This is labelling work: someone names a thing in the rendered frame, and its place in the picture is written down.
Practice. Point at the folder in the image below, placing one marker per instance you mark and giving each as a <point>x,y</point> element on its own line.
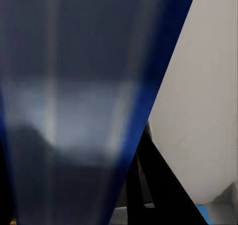
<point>78,80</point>

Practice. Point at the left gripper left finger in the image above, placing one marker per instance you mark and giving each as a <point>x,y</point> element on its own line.
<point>6,203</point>

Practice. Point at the cabinet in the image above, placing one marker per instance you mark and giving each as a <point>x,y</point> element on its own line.
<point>122,199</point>

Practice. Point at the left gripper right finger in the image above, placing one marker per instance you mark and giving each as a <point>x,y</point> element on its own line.
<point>173,206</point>

